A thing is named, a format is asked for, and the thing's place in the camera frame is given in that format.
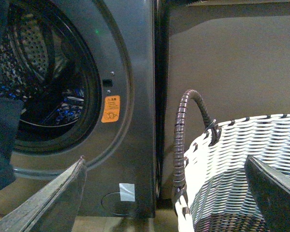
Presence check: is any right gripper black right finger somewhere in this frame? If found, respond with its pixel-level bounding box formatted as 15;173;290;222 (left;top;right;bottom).
245;155;290;232

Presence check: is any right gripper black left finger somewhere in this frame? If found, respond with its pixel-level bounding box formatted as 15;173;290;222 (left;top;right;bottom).
0;156;87;232

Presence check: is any navy blue mesh garment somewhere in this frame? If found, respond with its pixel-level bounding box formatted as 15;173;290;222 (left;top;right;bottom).
0;0;25;196

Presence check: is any dark grey washing machine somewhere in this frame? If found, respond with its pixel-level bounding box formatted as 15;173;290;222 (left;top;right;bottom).
0;0;157;218

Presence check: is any white woven laundry basket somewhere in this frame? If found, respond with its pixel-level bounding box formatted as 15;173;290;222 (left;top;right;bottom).
172;89;290;232

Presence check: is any black white patterned garment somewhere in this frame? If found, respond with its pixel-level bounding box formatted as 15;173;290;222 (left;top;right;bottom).
0;42;84;127

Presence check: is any orange warning sticker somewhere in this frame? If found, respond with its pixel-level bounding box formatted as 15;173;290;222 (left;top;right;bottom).
101;95;120;123

